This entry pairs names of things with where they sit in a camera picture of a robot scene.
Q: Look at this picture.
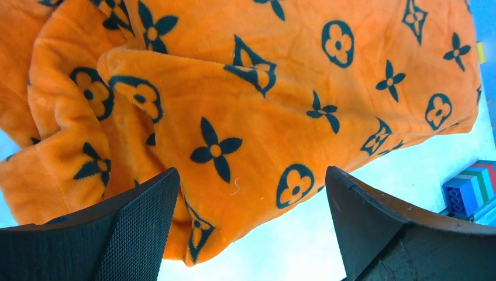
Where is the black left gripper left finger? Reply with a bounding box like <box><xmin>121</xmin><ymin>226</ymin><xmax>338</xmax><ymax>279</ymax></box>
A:
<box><xmin>1</xmin><ymin>168</ymin><xmax>180</xmax><ymax>280</ymax></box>

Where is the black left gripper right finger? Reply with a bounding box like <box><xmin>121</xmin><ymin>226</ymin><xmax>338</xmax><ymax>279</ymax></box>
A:
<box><xmin>325</xmin><ymin>166</ymin><xmax>495</xmax><ymax>280</ymax></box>

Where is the orange patterned pillowcase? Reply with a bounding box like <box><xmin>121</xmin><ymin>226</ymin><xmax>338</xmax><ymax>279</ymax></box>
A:
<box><xmin>1</xmin><ymin>1</ymin><xmax>481</xmax><ymax>266</ymax></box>

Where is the multicolour toy brick stack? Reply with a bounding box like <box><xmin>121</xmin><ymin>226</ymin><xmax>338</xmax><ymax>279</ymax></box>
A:
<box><xmin>442</xmin><ymin>160</ymin><xmax>495</xmax><ymax>217</ymax></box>

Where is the yellow toy block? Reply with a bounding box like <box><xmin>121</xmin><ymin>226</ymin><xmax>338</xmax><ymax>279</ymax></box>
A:
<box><xmin>476</xmin><ymin>42</ymin><xmax>486</xmax><ymax>64</ymax></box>

